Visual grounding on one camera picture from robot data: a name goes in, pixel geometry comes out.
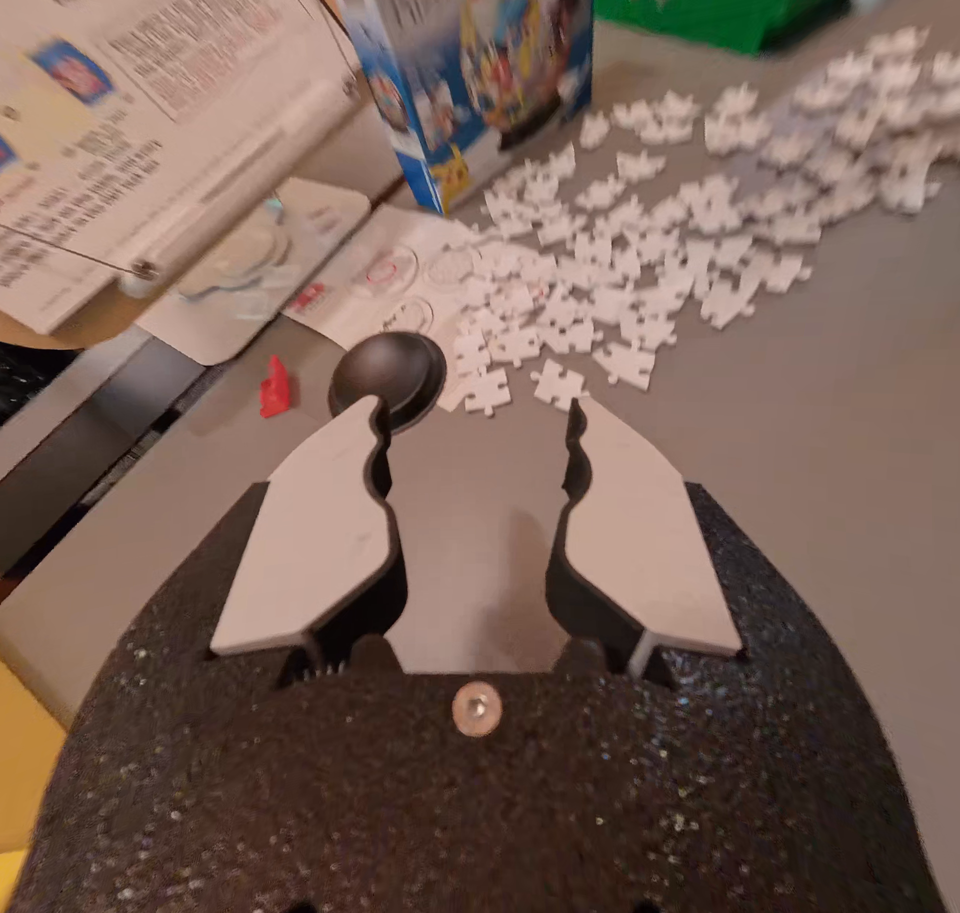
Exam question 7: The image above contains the small red plastic object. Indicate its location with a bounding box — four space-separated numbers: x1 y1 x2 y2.
259 355 295 420

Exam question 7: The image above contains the yellow flat object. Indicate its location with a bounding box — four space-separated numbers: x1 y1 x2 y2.
0 658 70 880

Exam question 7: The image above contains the pile of white puzzle pieces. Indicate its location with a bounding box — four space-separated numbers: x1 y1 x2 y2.
438 24 960 417

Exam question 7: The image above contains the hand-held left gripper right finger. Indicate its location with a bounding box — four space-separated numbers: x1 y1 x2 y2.
545 397 744 678

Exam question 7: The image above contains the blue puzzle box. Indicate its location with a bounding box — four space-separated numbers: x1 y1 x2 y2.
318 0 596 217

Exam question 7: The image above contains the green plastic bin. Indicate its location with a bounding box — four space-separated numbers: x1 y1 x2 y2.
592 0 850 57

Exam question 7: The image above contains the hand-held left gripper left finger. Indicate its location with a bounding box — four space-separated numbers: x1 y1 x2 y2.
210 395 408 659

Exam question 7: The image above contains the black round puzzle stand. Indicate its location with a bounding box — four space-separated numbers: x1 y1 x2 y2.
328 331 448 434

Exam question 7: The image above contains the printed instruction sheet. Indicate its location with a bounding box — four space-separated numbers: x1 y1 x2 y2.
281 204 485 353

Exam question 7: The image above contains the clear plastic blister pack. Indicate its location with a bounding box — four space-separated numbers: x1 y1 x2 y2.
135 176 374 368

